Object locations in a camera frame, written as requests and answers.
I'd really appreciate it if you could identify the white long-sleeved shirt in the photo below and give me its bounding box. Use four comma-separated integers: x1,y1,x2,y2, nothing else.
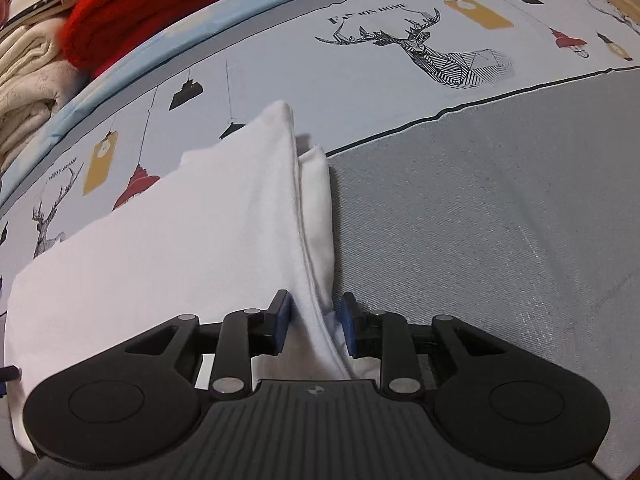
4,100,383,461

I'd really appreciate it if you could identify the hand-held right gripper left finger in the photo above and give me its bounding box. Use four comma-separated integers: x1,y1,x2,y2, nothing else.
125,289,293,397

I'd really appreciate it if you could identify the red knitted sweater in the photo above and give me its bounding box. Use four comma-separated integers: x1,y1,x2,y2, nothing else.
59,0,274,81

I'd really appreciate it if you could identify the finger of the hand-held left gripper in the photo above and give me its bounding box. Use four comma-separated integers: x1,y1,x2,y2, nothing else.
0,367,22,397

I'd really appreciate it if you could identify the cream fleece blanket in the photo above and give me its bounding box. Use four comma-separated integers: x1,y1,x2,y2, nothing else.
0,22,87,173

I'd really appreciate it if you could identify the printed grey bed sheet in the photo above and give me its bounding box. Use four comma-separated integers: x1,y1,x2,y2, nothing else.
0,0,640,461

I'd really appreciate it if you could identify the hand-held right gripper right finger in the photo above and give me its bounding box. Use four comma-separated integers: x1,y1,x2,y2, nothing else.
340,291,506,397

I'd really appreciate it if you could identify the white cloth with dark trim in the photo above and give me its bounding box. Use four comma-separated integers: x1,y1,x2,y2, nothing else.
0,0,108,33

